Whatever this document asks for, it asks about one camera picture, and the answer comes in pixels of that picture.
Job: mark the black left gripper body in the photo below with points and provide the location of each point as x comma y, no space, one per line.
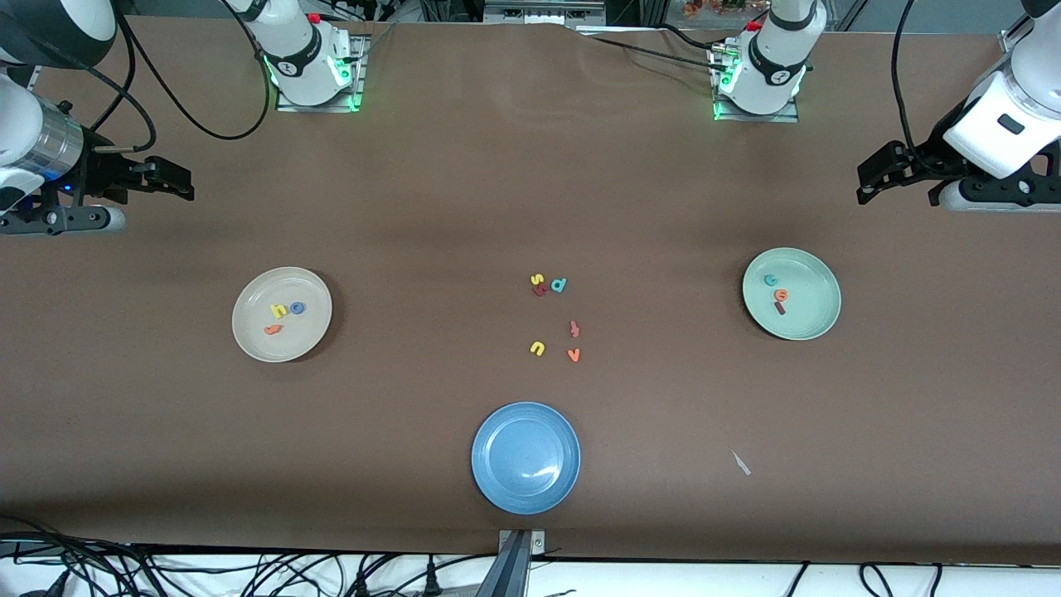
927,162

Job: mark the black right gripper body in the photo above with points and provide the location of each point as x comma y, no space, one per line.
101,177

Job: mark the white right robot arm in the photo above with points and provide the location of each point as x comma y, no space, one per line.
307,58

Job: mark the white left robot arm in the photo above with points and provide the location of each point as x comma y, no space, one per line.
775,66

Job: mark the green plate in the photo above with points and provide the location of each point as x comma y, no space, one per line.
812,319

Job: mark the beige brown plate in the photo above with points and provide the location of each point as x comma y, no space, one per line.
282,344

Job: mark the orange decorative flowers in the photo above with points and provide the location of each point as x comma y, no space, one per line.
713,8

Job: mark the white paper scrap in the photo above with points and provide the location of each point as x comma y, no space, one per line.
740,463

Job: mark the brown table cover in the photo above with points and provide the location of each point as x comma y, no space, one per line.
530,166

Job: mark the black power plug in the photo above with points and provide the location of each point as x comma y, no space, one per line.
362,585
431,578

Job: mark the blue plate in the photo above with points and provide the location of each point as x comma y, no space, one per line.
525,458

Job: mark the aluminium frame rail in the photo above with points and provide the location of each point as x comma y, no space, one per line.
31,76
1010,37

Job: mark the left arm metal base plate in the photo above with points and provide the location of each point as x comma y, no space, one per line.
758,118

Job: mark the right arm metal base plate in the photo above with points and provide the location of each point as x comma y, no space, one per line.
361,66

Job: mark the metal frame profile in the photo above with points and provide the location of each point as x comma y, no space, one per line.
539,12

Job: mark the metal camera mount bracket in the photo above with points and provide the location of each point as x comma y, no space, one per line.
518,543

